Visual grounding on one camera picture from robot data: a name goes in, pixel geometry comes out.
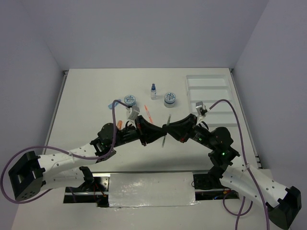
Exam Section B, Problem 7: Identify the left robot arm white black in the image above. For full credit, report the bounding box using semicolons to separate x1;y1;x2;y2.
8;115;166;204

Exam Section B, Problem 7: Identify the left blue round jar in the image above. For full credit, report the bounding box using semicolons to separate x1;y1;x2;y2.
124;94;136;106

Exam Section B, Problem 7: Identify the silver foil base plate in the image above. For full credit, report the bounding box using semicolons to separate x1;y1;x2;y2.
108;172;196;207

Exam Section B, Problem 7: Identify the small clear spray bottle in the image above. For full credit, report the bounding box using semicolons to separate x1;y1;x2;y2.
151;83;156;100

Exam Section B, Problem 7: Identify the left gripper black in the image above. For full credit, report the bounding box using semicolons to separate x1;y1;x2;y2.
111;115;167;148

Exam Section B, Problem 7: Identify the white compartment tray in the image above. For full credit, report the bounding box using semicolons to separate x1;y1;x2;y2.
186;74;237;127

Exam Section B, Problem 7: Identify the blue lead case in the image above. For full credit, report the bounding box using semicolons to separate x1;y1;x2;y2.
108;102;118;110

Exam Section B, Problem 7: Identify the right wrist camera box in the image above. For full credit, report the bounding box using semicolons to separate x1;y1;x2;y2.
195;101;208;117

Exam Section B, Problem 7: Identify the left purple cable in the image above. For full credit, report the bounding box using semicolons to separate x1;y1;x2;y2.
0;99;130;204

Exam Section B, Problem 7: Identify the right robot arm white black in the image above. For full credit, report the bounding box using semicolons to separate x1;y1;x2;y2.
163;114;302;230

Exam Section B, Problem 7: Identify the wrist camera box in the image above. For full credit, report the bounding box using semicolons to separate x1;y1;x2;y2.
195;101;208;117
127;106;140;121

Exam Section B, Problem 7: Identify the right blue round jar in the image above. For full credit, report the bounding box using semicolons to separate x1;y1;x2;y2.
164;92;176;108

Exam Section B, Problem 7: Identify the blue round jar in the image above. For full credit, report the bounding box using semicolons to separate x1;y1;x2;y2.
124;94;136;106
164;92;176;108

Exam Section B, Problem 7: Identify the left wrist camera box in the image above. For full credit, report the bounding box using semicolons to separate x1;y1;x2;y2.
127;106;140;121

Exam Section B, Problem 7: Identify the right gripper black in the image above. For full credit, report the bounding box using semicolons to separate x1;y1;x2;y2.
161;113;215;150

